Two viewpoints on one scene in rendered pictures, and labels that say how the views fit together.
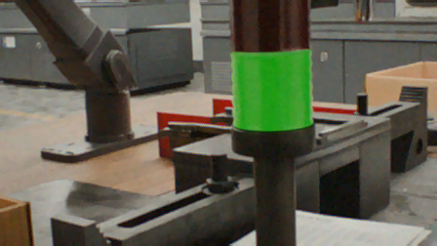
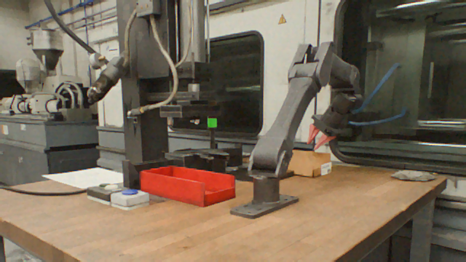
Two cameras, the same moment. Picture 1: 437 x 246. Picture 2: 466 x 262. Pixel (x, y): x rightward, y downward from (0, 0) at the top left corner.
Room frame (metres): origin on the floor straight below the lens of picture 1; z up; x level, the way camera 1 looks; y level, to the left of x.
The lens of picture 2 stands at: (1.85, 0.09, 1.15)
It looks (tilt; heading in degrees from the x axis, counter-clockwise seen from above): 10 degrees down; 183
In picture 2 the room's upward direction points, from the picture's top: 1 degrees counter-clockwise
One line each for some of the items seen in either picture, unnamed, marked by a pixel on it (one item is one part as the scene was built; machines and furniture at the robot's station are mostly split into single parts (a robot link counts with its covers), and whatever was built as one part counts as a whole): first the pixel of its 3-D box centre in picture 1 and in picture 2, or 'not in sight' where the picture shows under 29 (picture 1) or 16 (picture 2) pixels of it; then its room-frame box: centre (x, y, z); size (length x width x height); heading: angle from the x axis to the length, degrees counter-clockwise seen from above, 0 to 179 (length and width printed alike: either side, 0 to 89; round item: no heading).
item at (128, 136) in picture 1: (108, 117); (266, 191); (1.00, 0.15, 0.94); 0.20 x 0.07 x 0.08; 142
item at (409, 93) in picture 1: (404, 127); (135, 174); (0.82, -0.22, 0.95); 0.06 x 0.03 x 0.09; 142
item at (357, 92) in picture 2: not in sight; (347, 92); (0.60, 0.44, 1.18); 0.12 x 0.09 x 0.12; 144
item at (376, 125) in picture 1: (290, 138); (195, 153); (0.63, -0.06, 0.98); 0.20 x 0.10 x 0.01; 142
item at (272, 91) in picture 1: (271, 87); (212, 122); (0.34, -0.03, 1.07); 0.04 x 0.04 x 0.03
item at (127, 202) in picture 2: not in sight; (130, 204); (0.99, -0.18, 0.90); 0.07 x 0.07 x 0.06; 52
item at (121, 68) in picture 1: (101, 71); (267, 163); (0.99, 0.16, 1.00); 0.09 x 0.06 x 0.06; 54
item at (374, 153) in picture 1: (291, 184); (195, 165); (0.63, -0.06, 0.94); 0.20 x 0.10 x 0.07; 142
